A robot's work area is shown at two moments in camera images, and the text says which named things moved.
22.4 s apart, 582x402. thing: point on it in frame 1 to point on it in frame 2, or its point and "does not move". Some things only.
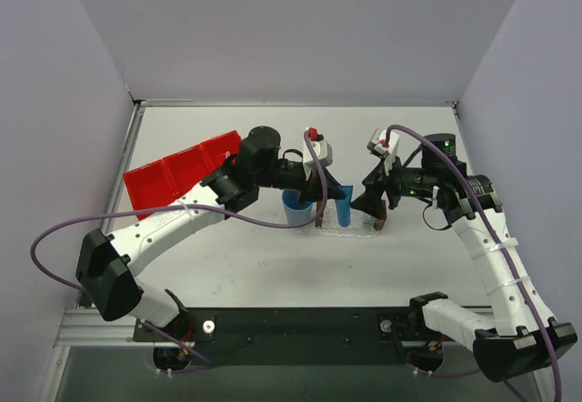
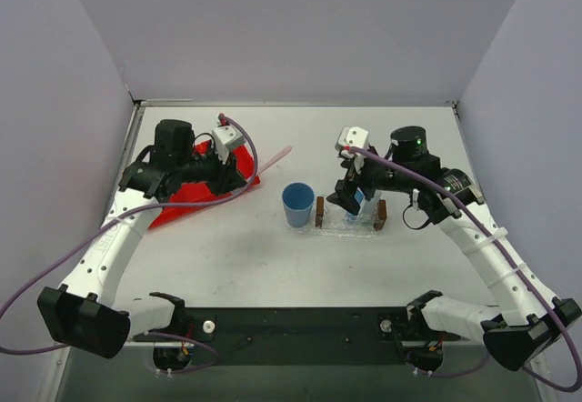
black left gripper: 311,185 to 232,175
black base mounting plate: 295,336 does not move
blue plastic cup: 296,212 does not move
